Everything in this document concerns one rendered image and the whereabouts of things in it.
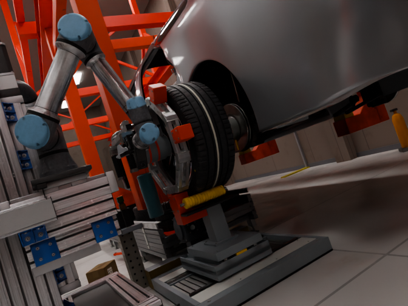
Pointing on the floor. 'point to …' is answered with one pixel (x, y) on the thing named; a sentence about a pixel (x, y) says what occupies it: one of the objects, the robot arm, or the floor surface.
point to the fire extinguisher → (401, 130)
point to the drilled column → (133, 259)
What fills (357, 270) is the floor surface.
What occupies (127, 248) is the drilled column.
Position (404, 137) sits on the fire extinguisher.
